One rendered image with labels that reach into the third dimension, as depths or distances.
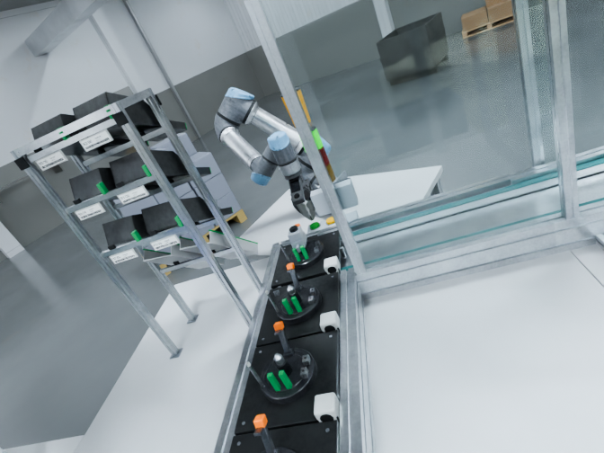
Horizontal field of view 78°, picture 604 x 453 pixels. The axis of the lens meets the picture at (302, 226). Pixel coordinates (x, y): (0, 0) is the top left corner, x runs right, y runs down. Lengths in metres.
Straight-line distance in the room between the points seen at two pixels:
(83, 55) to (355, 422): 10.87
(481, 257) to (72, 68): 10.50
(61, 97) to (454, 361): 10.32
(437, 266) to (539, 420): 0.46
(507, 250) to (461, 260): 0.12
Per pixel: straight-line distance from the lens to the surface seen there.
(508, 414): 0.92
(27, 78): 10.61
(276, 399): 0.92
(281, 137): 1.36
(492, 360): 1.00
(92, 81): 11.11
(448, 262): 1.17
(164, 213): 1.17
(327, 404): 0.85
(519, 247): 1.20
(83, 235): 1.26
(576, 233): 1.24
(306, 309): 1.07
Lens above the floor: 1.64
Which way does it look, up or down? 26 degrees down
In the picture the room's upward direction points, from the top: 25 degrees counter-clockwise
